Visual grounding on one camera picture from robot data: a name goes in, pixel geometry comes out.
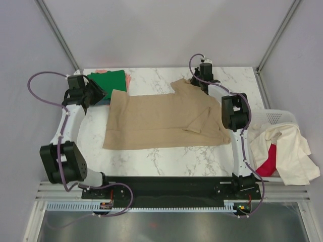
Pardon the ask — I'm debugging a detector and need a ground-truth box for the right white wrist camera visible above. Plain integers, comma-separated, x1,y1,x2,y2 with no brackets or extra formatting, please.
200,56,212,65

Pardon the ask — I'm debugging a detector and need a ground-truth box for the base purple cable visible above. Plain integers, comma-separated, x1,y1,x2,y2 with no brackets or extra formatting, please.
231,176,265,219
88,183,136,219

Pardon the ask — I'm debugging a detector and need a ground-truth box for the white plastic basket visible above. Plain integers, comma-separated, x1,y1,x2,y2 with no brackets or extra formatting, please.
248,109,298,183

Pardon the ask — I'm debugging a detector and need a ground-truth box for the folded blue t shirt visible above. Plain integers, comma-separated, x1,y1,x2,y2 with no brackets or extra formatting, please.
96,99,111,106

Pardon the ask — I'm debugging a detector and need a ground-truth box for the tan t shirt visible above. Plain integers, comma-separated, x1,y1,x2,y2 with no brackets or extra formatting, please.
103,79,231,150

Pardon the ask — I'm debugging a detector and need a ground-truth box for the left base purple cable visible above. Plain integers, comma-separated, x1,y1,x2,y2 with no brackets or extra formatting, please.
88,183,136,219

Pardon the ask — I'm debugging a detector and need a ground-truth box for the folded pink t shirt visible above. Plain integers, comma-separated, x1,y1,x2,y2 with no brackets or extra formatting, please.
94,69,132,90

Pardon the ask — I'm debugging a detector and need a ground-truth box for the right aluminium frame post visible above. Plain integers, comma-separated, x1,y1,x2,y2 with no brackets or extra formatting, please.
255,0,303,75

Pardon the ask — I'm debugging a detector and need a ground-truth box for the left aluminium frame post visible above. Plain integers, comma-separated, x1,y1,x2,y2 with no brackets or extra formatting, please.
34,0,81,71

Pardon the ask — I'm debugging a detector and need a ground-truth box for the red t shirt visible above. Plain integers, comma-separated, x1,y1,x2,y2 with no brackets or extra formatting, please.
256,144,277,177

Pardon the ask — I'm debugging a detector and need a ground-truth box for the white cable duct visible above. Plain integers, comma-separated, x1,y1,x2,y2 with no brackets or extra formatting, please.
46,200,236,213

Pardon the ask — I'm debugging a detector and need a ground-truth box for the folded green t shirt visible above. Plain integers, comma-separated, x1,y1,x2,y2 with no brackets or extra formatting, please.
87,70,127,100

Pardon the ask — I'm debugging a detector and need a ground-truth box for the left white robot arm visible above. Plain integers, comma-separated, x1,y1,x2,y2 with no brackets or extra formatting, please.
39,75,111,198

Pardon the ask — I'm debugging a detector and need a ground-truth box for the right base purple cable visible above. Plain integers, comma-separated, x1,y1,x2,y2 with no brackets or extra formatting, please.
231,176,265,219

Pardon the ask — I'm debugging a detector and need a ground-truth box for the aluminium frame post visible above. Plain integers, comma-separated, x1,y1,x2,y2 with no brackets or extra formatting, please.
255,0,303,75
34,0,81,71

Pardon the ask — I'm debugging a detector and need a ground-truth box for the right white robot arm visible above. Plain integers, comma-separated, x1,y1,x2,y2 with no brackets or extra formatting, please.
190,57,256,199

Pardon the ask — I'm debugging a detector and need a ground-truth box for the cream t shirt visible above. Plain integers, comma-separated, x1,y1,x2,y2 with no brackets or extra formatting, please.
248,123,320,185

